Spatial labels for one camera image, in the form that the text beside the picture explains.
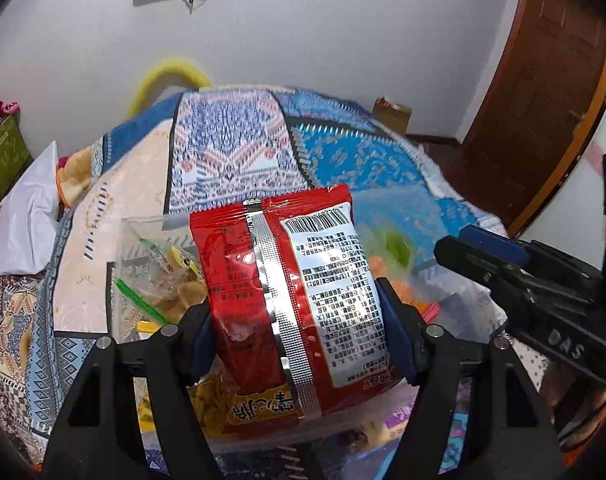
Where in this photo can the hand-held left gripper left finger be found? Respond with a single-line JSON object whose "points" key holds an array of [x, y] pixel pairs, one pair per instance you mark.
{"points": [[133, 385]]}

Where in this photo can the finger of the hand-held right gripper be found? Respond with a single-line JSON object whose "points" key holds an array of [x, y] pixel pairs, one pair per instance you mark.
{"points": [[473, 260], [493, 242]]}

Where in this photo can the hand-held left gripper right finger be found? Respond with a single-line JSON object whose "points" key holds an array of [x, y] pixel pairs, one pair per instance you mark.
{"points": [[400, 327]]}

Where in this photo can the red snack packet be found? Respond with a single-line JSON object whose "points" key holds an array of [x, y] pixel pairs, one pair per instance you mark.
{"points": [[243, 280]]}

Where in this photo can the clear plastic container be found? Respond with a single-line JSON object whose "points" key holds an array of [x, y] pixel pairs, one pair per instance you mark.
{"points": [[138, 230]]}

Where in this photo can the clear packet of orange snacks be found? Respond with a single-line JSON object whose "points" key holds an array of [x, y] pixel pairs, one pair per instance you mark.
{"points": [[408, 290]]}

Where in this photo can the yellow and white snack packet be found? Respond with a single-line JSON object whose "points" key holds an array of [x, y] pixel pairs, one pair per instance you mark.
{"points": [[210, 405]]}

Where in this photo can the purple and yellow snack packet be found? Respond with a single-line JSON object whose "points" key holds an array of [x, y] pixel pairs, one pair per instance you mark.
{"points": [[398, 415]]}

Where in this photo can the green and orange chips packet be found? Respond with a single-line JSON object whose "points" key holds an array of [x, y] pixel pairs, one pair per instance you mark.
{"points": [[180, 292]]}

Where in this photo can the brown wooden door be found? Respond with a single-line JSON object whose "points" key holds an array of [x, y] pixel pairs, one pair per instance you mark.
{"points": [[538, 100]]}

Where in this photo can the cardboard box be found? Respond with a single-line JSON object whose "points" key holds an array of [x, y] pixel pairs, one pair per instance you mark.
{"points": [[392, 115]]}

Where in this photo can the white plastic bag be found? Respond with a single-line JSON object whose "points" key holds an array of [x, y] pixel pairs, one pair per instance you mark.
{"points": [[20, 225]]}

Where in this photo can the orange patterned cloth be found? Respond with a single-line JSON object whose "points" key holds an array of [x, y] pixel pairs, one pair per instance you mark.
{"points": [[73, 180]]}

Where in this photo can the blue patchwork blanket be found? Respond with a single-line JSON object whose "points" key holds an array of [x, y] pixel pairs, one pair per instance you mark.
{"points": [[223, 145]]}

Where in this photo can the green storage box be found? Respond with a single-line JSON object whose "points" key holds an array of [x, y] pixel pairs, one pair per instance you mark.
{"points": [[3, 160]]}

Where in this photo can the yellow foam hoop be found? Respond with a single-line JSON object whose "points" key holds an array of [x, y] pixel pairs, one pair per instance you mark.
{"points": [[170, 72]]}

